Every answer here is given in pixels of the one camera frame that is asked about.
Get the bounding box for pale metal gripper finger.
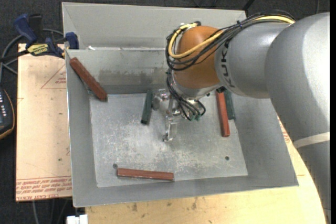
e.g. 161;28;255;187
162;113;180;143
152;88;171;111

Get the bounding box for dark green flat block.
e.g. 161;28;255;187
140;89;154;125
224;90;236;121

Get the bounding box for grey metal bin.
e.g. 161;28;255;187
61;2;299;208

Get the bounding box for red-brown flat block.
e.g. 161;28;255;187
116;167;175;181
215;90;231;138
69;57;108;102

